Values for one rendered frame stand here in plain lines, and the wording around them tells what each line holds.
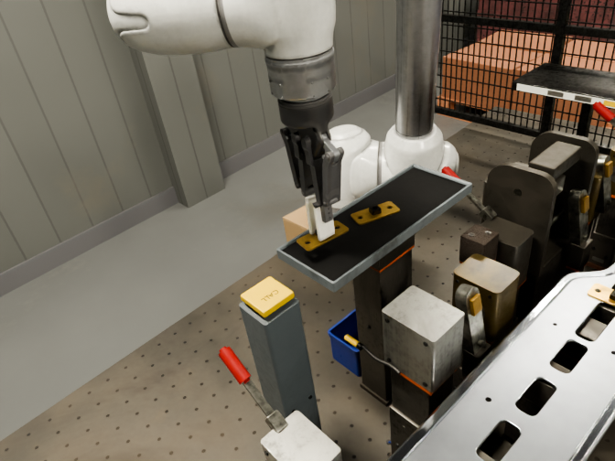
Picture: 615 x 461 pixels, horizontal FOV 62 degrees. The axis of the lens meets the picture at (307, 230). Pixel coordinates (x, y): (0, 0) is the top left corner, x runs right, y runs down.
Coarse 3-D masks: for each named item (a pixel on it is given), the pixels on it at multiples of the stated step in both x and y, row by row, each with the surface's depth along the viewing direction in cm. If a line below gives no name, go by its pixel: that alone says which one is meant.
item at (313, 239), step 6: (336, 222) 85; (342, 228) 84; (348, 228) 84; (312, 234) 83; (336, 234) 82; (300, 240) 82; (306, 240) 82; (312, 240) 82; (324, 240) 82; (330, 240) 82; (306, 246) 81; (312, 246) 81; (318, 246) 81
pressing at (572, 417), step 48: (576, 288) 92; (528, 336) 85; (576, 336) 84; (480, 384) 78; (528, 384) 77; (576, 384) 76; (432, 432) 73; (480, 432) 72; (528, 432) 71; (576, 432) 70
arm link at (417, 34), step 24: (408, 0) 109; (432, 0) 109; (408, 24) 113; (432, 24) 113; (408, 48) 117; (432, 48) 117; (408, 72) 121; (432, 72) 121; (408, 96) 125; (432, 96) 126; (408, 120) 130; (432, 120) 132; (384, 144) 141; (408, 144) 133; (432, 144) 134; (384, 168) 140; (432, 168) 137; (456, 168) 139
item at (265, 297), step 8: (264, 280) 80; (272, 280) 80; (256, 288) 79; (264, 288) 78; (272, 288) 78; (280, 288) 78; (248, 296) 77; (256, 296) 77; (264, 296) 77; (272, 296) 77; (280, 296) 76; (288, 296) 77; (248, 304) 77; (256, 304) 76; (264, 304) 76; (272, 304) 75; (280, 304) 76; (264, 312) 74; (272, 312) 75
